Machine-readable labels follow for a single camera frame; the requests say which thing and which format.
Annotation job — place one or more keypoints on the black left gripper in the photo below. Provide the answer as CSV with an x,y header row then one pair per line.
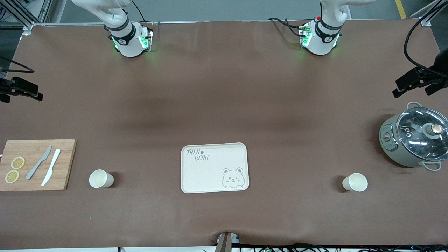
x,y
441,65

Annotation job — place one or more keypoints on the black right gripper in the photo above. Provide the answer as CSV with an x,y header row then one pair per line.
x,y
4,86

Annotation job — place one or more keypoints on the cream bear print tray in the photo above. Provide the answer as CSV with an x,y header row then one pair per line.
x,y
213,168

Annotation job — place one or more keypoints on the sage green electric pot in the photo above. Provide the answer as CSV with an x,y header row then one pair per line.
x,y
388,140

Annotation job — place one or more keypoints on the grey plastic knife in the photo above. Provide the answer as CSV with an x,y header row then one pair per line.
x,y
38,163

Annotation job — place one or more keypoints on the lemon slice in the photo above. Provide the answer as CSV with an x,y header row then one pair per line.
x,y
18,162
12,176

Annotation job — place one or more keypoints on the bamboo cutting board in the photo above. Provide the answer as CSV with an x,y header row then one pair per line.
x,y
35,164

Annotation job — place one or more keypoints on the white plastic knife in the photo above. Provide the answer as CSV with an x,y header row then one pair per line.
x,y
52,166

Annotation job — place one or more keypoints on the brown table cover mat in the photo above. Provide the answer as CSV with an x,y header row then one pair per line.
x,y
224,105

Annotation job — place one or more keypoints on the grey table edge clamp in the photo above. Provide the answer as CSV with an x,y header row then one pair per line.
x,y
227,241

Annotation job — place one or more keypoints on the metal corner bracket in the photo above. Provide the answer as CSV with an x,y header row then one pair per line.
x,y
426,21

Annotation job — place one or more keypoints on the aluminium frame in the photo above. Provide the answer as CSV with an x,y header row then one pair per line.
x,y
24,14

